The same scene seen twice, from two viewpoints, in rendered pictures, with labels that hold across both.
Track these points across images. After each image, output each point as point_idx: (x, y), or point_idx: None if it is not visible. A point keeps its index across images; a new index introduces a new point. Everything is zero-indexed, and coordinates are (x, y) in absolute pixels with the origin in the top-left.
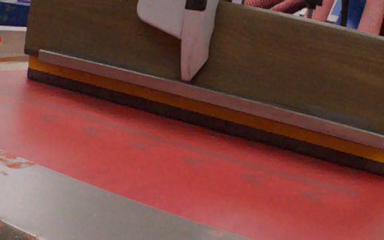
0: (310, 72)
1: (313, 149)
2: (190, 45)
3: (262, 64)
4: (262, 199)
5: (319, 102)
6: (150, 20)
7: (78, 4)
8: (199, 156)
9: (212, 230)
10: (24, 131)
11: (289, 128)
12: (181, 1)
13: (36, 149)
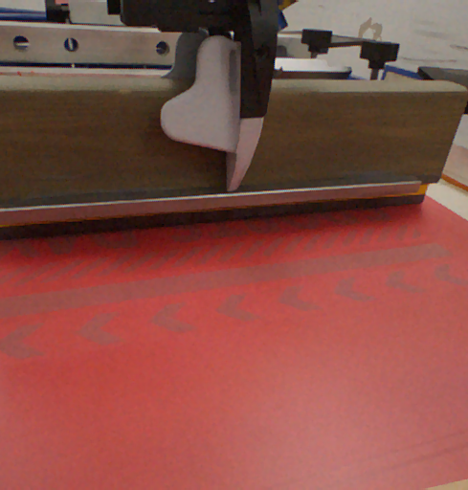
0: (346, 143)
1: (338, 205)
2: (246, 157)
3: (300, 148)
4: (460, 311)
5: (354, 167)
6: (188, 138)
7: (34, 126)
8: (333, 278)
9: None
10: (233, 380)
11: None
12: (223, 104)
13: (310, 404)
